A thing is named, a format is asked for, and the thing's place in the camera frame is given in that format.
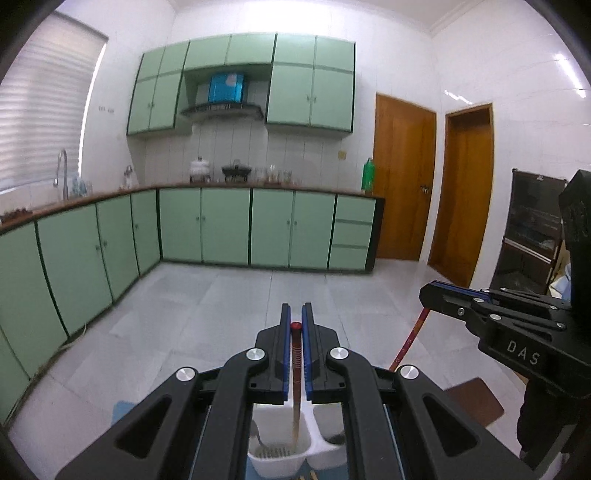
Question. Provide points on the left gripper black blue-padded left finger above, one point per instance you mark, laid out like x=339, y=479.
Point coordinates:
x=195, y=425

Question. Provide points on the black wok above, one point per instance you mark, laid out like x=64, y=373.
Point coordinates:
x=236, y=172

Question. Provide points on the blue range hood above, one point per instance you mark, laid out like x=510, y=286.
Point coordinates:
x=222, y=95

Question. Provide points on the green lower kitchen cabinets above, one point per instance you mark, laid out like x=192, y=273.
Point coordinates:
x=62, y=268

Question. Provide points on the green bottle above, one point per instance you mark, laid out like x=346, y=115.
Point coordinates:
x=368, y=176

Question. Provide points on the silver metal spoon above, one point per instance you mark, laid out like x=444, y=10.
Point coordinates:
x=254, y=433

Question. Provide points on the green upper kitchen cabinets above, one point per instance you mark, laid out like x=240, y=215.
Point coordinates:
x=298, y=80

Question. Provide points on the small brown wooden stool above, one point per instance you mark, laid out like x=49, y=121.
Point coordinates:
x=478, y=400

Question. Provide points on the white window blind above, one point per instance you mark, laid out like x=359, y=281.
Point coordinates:
x=44, y=100

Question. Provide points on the white plastic utensil holder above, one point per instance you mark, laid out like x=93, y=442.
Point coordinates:
x=315, y=448

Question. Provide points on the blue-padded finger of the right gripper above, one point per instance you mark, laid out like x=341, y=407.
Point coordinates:
x=450, y=300

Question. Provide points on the wooden door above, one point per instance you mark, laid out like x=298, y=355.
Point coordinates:
x=404, y=154
x=465, y=194

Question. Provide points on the black glass cabinet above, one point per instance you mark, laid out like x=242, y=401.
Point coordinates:
x=533, y=236

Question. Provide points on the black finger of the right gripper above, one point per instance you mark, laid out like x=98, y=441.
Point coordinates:
x=526, y=308

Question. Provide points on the glass jars on counter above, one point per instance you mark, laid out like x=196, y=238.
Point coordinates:
x=273, y=175

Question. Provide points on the right wooden door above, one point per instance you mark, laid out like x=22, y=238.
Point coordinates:
x=465, y=194

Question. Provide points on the chrome sink faucet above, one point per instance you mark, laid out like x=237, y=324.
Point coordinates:
x=61, y=174

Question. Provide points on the beige chopstick red patterned end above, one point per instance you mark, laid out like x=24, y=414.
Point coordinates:
x=410, y=339

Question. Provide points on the left wooden door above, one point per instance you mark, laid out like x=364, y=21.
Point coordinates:
x=404, y=154

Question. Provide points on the green kitchen cabinets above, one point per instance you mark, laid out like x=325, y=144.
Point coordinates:
x=298, y=80
x=62, y=268

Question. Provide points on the white cooking pot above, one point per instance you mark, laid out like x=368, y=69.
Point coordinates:
x=199, y=171

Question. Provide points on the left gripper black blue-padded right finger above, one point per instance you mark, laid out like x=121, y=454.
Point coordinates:
x=399, y=426

